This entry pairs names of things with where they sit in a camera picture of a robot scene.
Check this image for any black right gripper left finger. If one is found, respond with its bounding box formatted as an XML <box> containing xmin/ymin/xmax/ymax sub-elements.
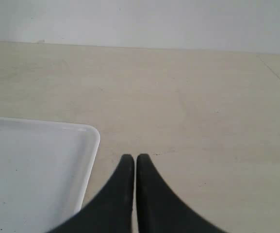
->
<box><xmin>51</xmin><ymin>154</ymin><xmax>134</xmax><ymax>233</ymax></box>

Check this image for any white rectangular plastic tray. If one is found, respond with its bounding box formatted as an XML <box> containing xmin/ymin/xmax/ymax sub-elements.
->
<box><xmin>0</xmin><ymin>117</ymin><xmax>100</xmax><ymax>233</ymax></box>

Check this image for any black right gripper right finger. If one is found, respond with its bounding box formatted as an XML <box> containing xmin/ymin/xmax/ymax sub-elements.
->
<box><xmin>136</xmin><ymin>154</ymin><xmax>223</xmax><ymax>233</ymax></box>

